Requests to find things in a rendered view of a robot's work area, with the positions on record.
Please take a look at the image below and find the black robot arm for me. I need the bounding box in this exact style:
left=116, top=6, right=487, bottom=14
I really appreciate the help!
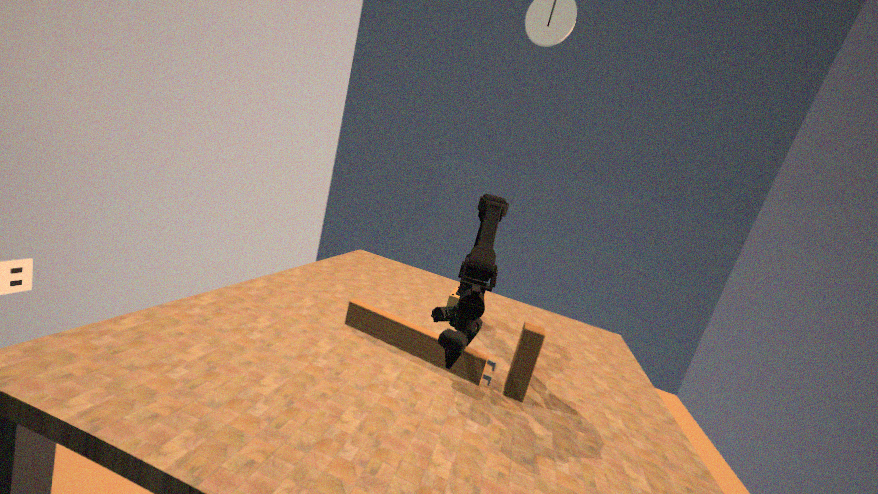
left=431, top=194, right=509, bottom=325

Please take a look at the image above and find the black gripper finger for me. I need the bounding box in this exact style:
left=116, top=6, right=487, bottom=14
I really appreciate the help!
left=466, top=329, right=479, bottom=346
left=440, top=344, right=465, bottom=370

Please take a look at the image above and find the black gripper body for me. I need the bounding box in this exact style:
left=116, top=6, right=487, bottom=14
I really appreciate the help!
left=438, top=301, right=483, bottom=352

